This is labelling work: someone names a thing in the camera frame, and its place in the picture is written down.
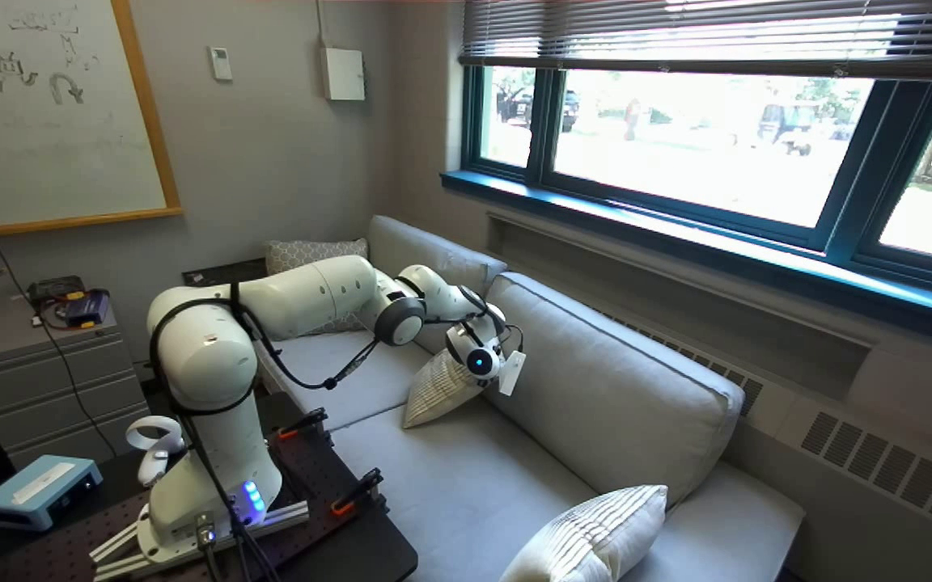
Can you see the light blue box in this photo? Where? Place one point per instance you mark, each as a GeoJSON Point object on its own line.
{"type": "Point", "coordinates": [40, 488]}

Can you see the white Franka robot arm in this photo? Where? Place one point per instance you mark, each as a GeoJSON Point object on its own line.
{"type": "Point", "coordinates": [209, 358]}

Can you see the wood framed whiteboard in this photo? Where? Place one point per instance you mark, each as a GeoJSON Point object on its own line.
{"type": "Point", "coordinates": [47, 108]}

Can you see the black blue orange gadget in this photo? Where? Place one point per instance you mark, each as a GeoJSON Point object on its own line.
{"type": "Point", "coordinates": [78, 308]}

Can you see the white VR controller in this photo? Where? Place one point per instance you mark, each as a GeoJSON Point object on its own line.
{"type": "Point", "coordinates": [154, 437]}

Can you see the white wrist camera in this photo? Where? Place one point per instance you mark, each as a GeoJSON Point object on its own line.
{"type": "Point", "coordinates": [510, 374]}

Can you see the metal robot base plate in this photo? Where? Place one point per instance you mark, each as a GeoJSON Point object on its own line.
{"type": "Point", "coordinates": [276, 520]}

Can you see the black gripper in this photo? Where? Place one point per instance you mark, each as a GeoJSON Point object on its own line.
{"type": "Point", "coordinates": [500, 345]}

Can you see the black robot table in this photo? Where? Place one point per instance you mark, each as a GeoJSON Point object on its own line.
{"type": "Point", "coordinates": [357, 552]}

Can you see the dark window blinds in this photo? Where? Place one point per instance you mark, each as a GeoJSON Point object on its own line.
{"type": "Point", "coordinates": [704, 27]}

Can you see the black orange clamp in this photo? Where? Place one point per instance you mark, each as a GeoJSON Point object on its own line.
{"type": "Point", "coordinates": [357, 488]}
{"type": "Point", "coordinates": [300, 424]}

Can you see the white wall thermostat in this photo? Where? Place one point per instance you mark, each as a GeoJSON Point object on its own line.
{"type": "Point", "coordinates": [221, 62]}

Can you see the teal framed window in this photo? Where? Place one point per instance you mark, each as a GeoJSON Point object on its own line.
{"type": "Point", "coordinates": [854, 230]}

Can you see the wall radiator vent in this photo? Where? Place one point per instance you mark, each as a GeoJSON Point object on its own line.
{"type": "Point", "coordinates": [889, 474]}

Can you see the white wall box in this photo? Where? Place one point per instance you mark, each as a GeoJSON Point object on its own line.
{"type": "Point", "coordinates": [344, 71]}

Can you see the grey drawer cabinet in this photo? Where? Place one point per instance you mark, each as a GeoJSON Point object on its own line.
{"type": "Point", "coordinates": [47, 389]}

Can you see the grey fabric couch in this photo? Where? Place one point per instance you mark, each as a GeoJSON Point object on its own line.
{"type": "Point", "coordinates": [616, 400]}

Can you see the white pleated cushion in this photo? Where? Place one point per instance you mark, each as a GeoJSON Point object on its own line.
{"type": "Point", "coordinates": [596, 536]}
{"type": "Point", "coordinates": [438, 394]}

